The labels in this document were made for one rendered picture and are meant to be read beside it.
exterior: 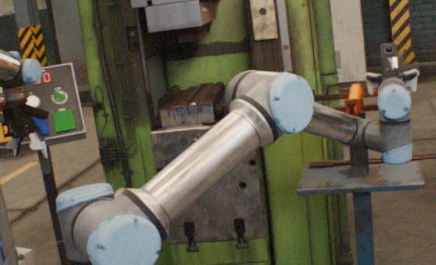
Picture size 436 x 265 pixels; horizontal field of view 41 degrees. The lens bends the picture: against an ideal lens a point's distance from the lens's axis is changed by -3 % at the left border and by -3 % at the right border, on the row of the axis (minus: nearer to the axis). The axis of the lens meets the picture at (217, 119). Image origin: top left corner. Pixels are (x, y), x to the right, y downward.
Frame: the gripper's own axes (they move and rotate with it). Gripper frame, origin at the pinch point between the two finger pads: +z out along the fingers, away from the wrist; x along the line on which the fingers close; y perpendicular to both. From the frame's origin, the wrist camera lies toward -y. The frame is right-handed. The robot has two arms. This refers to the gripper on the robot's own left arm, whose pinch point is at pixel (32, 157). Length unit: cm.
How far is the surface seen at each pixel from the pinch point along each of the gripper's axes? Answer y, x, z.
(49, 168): -21.4, -16.3, 11.6
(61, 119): -19.5, -3.3, -8.0
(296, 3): -81, 65, -37
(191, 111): -52, 32, -3
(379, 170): -56, 99, 19
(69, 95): -26.5, -3.8, -15.3
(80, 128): -23.0, 2.1, -3.7
